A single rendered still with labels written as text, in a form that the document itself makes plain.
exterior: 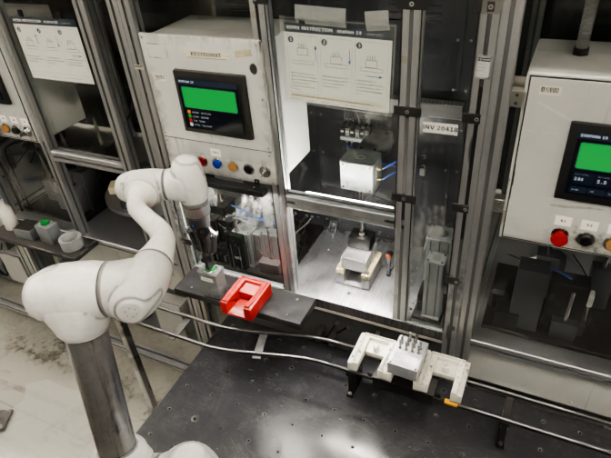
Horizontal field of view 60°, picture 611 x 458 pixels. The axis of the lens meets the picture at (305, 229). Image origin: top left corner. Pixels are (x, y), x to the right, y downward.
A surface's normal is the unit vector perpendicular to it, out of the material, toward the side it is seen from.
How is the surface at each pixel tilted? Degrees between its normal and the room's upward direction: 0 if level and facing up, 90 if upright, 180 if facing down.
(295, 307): 0
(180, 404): 0
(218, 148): 90
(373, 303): 0
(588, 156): 90
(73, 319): 84
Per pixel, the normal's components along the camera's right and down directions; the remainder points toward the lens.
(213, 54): -0.42, 0.55
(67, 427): -0.07, -0.81
